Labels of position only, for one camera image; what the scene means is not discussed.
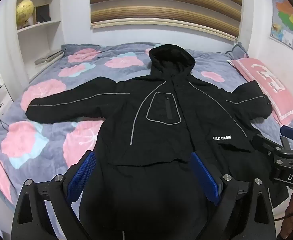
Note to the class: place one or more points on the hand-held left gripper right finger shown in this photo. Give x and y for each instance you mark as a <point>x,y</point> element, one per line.
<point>206,177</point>

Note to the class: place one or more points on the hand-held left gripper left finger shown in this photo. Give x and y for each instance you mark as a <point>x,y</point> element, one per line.
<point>82,177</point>

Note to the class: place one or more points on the black hooded jacket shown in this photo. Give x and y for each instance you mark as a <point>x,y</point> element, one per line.
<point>161,135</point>

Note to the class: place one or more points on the pink pillow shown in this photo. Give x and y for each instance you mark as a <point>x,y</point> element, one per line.
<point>269,85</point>

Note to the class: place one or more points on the grey floral blanket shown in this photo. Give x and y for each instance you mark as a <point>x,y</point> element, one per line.
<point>49,120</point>

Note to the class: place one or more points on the grey pillow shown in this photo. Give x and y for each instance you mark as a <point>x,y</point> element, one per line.
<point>237,51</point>

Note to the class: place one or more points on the grey book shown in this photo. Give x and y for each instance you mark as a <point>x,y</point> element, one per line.
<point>49,57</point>

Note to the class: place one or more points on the wooden slatted headboard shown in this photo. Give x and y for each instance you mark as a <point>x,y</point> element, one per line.
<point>161,5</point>

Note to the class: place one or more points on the yellow globe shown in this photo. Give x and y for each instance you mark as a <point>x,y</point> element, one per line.
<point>24,12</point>

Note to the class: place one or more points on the colourful wall map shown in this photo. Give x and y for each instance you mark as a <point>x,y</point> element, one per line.
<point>290,20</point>

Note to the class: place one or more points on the white wall shelf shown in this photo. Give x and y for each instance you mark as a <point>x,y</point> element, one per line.
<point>39,40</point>

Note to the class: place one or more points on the black picture frame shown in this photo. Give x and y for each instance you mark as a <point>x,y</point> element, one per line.
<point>43,13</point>

